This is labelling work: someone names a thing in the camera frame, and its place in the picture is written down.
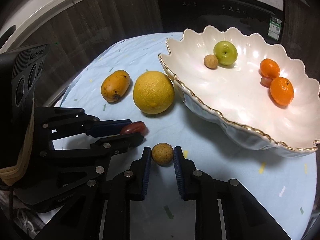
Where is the light blue patterned tablecloth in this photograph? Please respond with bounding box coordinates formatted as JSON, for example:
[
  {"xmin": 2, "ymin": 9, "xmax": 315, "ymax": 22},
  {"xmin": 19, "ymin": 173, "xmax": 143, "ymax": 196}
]
[{"xmin": 53, "ymin": 31, "xmax": 318, "ymax": 240}]

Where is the dark red jujube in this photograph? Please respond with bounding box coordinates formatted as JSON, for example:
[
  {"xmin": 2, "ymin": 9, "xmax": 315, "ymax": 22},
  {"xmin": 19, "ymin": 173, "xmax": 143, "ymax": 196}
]
[{"xmin": 120, "ymin": 121, "xmax": 147, "ymax": 135}]

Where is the black built-in dishwasher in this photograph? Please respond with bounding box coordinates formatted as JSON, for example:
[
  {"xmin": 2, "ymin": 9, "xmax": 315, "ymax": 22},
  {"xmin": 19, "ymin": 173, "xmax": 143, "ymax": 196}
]
[{"xmin": 158, "ymin": 0, "xmax": 284, "ymax": 44}]

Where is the tan round longan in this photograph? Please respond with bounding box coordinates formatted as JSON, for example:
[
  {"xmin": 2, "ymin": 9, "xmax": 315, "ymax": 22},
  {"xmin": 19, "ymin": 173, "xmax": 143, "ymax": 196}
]
[{"xmin": 151, "ymin": 143, "xmax": 174, "ymax": 165}]

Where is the small red cherry tomato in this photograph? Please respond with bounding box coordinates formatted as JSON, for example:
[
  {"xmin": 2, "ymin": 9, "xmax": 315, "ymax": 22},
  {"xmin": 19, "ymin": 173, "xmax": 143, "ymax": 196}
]
[{"xmin": 260, "ymin": 77, "xmax": 273, "ymax": 88}]

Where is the small orange kumquat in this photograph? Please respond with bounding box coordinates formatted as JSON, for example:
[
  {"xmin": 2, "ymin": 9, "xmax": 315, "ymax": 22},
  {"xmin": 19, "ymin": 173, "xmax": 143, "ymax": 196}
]
[{"xmin": 260, "ymin": 59, "xmax": 280, "ymax": 79}]

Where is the yellow brown mango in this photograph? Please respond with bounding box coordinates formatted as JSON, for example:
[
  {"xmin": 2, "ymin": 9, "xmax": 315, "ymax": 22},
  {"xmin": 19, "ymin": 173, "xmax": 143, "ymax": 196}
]
[{"xmin": 100, "ymin": 70, "xmax": 131, "ymax": 102}]

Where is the white scalloped gold-rimmed bowl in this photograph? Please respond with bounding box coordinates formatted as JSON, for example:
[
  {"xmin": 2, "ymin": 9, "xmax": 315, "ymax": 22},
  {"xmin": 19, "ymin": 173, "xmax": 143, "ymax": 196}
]
[{"xmin": 158, "ymin": 26, "xmax": 319, "ymax": 158}]

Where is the large orange tangerine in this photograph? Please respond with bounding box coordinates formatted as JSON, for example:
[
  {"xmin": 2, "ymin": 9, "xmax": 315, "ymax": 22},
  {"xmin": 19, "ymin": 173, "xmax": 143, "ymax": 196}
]
[{"xmin": 270, "ymin": 76, "xmax": 295, "ymax": 106}]

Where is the green apple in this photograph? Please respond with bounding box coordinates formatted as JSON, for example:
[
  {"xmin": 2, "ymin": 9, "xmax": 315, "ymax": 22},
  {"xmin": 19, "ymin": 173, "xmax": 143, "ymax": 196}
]
[{"xmin": 213, "ymin": 41, "xmax": 238, "ymax": 66}]

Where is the large yellow citrus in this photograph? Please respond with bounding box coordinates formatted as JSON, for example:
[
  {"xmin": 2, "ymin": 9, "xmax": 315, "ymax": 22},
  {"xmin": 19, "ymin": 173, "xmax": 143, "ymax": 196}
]
[{"xmin": 133, "ymin": 71, "xmax": 175, "ymax": 114}]

